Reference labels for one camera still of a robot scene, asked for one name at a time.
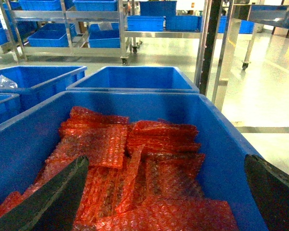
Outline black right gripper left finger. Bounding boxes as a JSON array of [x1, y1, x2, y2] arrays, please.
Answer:
[[0, 156, 89, 231]]

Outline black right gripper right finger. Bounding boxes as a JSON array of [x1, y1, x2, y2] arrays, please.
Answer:
[[244, 154, 289, 231]]

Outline blue bin with red bags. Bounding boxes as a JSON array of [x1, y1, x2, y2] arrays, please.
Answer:
[[0, 91, 267, 231]]

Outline blue bin with plastic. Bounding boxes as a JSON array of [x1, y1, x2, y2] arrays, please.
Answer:
[[0, 65, 87, 112]]

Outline blue empty bin behind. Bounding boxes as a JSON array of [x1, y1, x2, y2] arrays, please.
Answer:
[[66, 66, 199, 93]]

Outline red bubble wrap bags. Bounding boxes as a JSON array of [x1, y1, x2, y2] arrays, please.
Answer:
[[0, 106, 238, 231]]

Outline steel wheeled rack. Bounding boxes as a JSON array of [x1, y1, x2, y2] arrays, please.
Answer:
[[0, 0, 138, 66]]

